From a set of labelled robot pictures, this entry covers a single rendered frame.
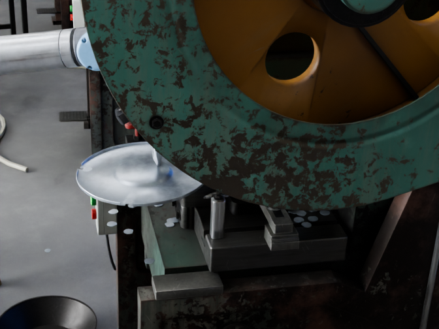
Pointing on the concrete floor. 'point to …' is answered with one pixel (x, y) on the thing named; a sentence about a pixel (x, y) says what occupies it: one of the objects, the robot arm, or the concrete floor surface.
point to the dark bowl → (49, 314)
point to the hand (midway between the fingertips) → (155, 160)
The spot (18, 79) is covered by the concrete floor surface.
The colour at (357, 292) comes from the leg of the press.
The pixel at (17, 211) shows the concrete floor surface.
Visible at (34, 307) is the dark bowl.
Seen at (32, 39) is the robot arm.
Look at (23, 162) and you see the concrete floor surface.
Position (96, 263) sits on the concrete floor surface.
